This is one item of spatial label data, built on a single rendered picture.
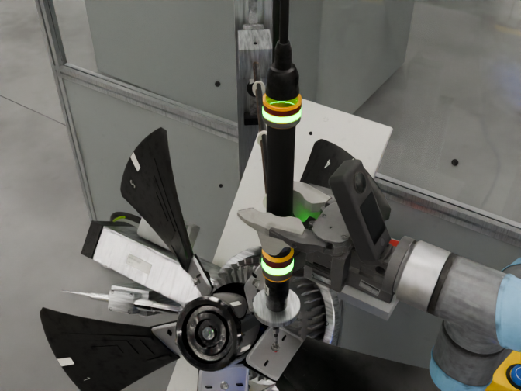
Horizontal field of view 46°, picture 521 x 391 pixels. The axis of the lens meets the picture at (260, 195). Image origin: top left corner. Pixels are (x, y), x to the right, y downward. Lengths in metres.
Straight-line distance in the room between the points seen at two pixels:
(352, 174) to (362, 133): 0.51
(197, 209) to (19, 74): 2.47
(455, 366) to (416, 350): 1.24
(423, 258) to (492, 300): 0.08
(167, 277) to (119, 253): 0.12
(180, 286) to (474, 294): 0.65
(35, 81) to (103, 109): 2.13
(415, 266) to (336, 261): 0.10
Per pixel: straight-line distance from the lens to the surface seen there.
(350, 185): 0.68
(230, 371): 1.07
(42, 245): 3.00
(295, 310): 0.91
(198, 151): 1.94
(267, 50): 1.30
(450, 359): 0.78
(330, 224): 0.74
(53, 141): 3.64
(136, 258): 1.25
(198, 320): 1.00
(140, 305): 1.21
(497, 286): 0.71
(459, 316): 0.72
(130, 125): 2.09
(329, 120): 1.22
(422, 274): 0.71
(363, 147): 1.19
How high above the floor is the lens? 2.02
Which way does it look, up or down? 41 degrees down
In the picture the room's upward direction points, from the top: straight up
